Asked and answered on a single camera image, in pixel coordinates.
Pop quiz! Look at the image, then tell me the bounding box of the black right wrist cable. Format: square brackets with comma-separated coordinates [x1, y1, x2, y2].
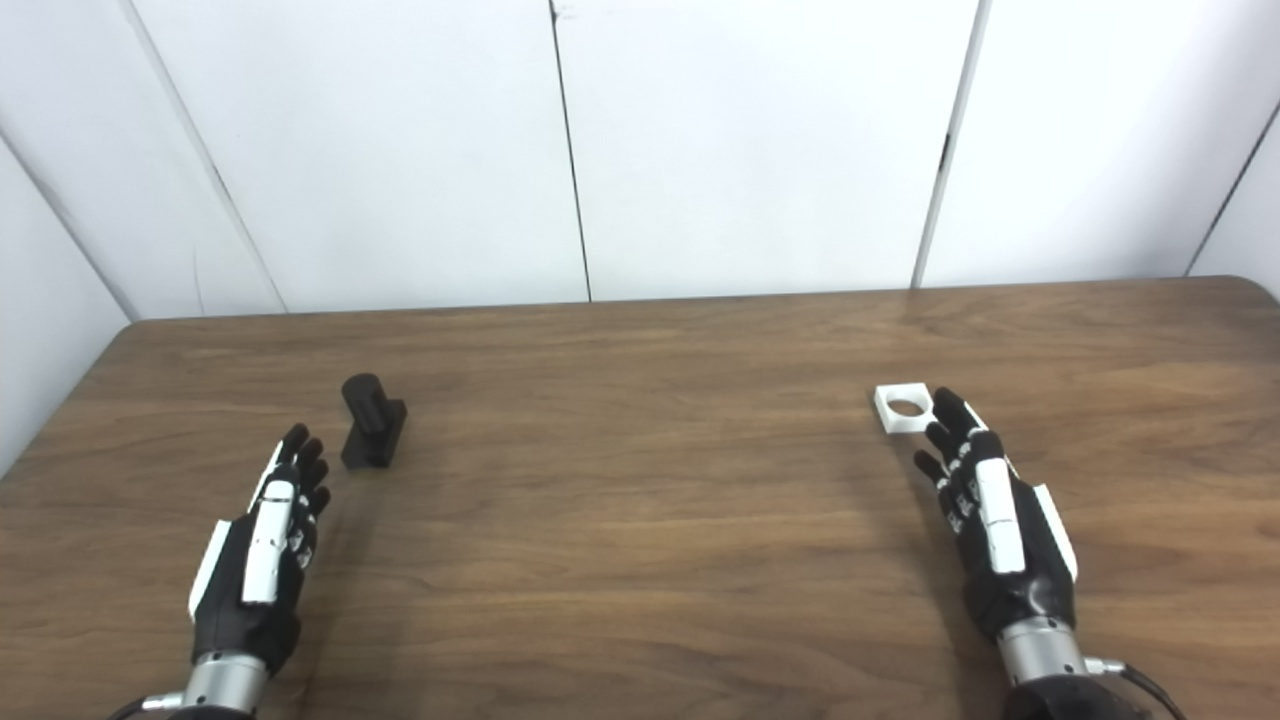
[1085, 655, 1191, 720]

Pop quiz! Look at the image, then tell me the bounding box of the white square piece with hole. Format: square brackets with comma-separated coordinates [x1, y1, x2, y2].
[873, 383, 938, 434]

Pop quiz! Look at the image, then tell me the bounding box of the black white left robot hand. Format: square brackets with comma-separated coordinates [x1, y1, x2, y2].
[188, 423, 332, 676]

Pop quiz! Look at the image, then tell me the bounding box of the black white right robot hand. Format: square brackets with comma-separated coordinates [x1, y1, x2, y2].
[913, 387, 1079, 641]

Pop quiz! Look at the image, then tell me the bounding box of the black peg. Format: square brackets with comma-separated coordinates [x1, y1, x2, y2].
[340, 373, 408, 471]

